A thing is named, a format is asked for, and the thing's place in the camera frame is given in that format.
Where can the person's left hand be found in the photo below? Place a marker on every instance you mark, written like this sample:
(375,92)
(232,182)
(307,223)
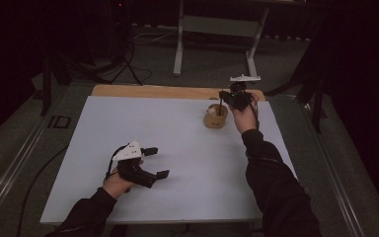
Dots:
(116,186)

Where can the black floor plate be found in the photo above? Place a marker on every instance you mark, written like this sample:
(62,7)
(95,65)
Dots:
(59,121)

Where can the black pen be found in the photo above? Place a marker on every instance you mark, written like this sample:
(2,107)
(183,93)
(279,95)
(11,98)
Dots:
(220,107)

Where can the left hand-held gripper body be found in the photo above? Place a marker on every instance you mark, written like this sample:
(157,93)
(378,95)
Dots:
(130,164)

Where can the white board sheet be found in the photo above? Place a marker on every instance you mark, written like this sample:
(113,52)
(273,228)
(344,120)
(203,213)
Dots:
(184,171)

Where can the person's right hand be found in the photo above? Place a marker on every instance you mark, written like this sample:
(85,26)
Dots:
(246,120)

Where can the white metal desk frame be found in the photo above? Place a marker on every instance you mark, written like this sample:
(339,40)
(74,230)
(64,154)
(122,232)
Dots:
(217,26)

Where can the black metal stand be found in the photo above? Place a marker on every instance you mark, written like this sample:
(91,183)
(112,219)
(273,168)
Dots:
(316,98)

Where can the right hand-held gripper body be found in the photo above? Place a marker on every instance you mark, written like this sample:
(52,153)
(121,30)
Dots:
(241,97)

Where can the small white object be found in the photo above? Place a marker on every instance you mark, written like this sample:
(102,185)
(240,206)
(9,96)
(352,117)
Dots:
(212,111)

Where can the metal floor rail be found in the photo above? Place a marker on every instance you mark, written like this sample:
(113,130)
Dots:
(337,177)
(11,171)

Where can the black tripod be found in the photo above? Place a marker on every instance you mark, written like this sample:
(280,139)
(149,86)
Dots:
(125,49)

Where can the tan wooden pen cup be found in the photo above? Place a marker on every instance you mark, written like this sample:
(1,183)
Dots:
(215,122)

